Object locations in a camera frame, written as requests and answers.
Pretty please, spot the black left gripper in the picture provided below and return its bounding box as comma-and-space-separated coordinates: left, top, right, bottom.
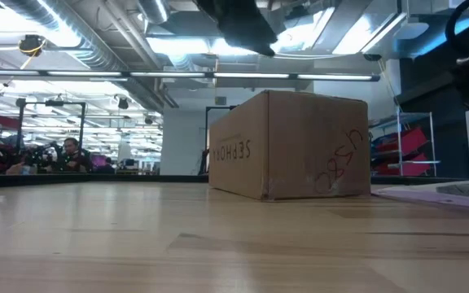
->
195, 0, 279, 58

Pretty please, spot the purple-edged mesh zip pouch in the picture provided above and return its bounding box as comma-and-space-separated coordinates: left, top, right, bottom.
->
370, 179, 469, 212

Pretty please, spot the brown Sephora cardboard box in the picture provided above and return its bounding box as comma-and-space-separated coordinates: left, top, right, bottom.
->
208, 89, 372, 203

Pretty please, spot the long ceiling light bar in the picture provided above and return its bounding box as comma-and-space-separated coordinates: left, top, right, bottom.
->
0, 69, 382, 83

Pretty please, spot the red storage bin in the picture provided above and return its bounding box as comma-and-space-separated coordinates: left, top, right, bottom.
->
371, 152, 432, 177
371, 126, 429, 158

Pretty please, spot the white pillar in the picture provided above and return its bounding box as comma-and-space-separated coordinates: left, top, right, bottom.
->
160, 106, 211, 177

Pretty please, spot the person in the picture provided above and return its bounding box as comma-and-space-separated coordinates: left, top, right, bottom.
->
53, 137, 94, 174

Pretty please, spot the white wire shelf rack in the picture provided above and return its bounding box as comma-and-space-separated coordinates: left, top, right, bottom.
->
367, 106, 442, 177

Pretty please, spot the black gantry frame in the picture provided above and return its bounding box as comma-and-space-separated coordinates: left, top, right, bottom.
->
204, 104, 239, 177
15, 98, 88, 175

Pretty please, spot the black yellow cable reel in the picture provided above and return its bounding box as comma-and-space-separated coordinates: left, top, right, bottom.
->
18, 34, 47, 58

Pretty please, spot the black table frame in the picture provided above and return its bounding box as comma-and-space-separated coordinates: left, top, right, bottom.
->
0, 173, 469, 189

